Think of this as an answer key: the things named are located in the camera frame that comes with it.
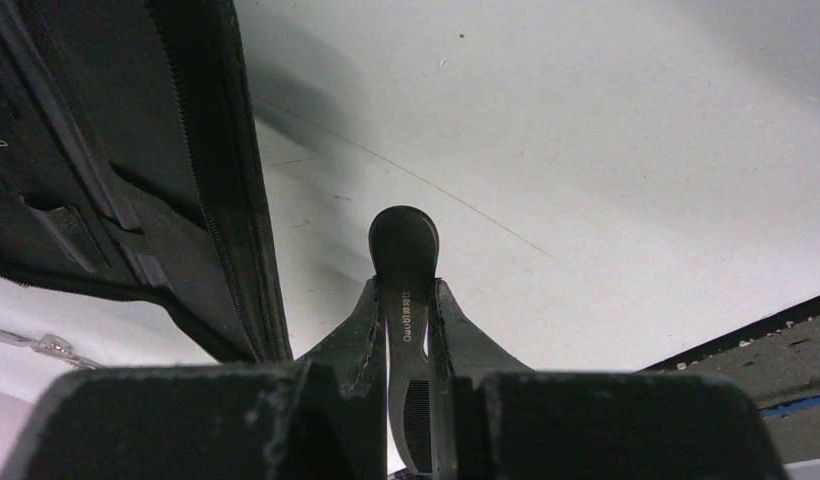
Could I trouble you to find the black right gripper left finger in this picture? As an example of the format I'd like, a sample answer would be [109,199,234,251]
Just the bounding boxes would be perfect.
[0,281,388,479]

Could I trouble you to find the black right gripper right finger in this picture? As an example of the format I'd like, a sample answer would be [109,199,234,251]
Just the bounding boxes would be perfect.
[429,280,787,479]

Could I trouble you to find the black handled comb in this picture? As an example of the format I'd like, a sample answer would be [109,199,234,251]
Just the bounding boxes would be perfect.
[369,205,439,476]

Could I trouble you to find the black zippered tool case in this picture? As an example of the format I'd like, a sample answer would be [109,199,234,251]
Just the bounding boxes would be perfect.
[0,1,292,363]

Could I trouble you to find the aluminium frame rail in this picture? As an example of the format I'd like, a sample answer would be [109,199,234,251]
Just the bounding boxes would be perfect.
[0,329,103,370]

